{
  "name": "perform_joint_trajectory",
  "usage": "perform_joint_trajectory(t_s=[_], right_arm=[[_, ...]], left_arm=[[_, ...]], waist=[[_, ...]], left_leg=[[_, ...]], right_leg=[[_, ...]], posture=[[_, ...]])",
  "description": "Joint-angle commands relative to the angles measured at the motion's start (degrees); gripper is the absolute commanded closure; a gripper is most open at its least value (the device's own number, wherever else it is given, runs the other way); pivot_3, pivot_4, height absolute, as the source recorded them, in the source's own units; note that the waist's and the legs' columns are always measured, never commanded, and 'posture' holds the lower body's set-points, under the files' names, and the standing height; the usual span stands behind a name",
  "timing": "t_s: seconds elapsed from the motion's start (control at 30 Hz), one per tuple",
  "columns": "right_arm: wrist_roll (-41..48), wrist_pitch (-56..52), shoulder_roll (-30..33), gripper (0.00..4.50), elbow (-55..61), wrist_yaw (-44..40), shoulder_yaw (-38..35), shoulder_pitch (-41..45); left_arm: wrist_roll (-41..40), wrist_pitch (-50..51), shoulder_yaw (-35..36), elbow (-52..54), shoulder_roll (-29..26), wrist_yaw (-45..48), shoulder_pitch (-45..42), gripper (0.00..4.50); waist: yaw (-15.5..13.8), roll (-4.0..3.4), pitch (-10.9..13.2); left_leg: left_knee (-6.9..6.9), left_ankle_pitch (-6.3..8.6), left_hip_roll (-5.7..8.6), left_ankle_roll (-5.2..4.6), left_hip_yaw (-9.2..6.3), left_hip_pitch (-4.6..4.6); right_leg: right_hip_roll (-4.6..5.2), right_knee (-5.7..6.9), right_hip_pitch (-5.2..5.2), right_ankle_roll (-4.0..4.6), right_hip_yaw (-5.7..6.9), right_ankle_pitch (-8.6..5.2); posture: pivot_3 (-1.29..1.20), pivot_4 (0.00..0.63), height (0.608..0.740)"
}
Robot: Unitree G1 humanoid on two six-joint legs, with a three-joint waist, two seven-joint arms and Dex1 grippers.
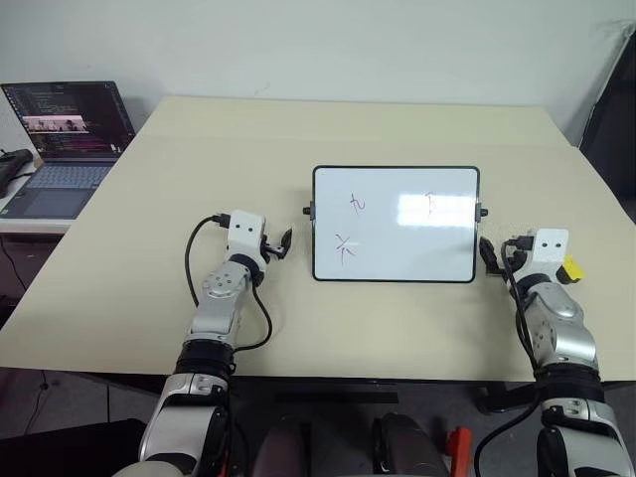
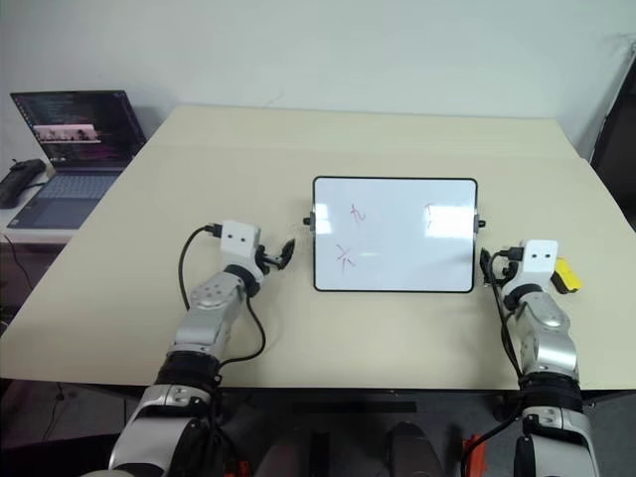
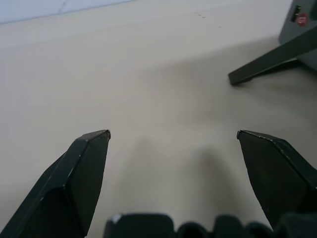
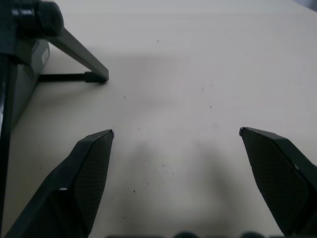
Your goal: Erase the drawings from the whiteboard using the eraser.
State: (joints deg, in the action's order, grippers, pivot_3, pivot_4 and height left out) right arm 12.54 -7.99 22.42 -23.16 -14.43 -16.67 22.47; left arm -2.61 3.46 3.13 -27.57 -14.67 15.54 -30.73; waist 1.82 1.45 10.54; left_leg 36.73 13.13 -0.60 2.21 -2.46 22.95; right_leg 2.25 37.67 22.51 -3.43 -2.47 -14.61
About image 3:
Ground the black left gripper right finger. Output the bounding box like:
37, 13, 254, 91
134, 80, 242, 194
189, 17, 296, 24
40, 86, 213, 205
236, 129, 317, 233

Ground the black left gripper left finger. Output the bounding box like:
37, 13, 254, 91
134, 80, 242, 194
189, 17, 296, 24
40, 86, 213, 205
0, 129, 111, 238

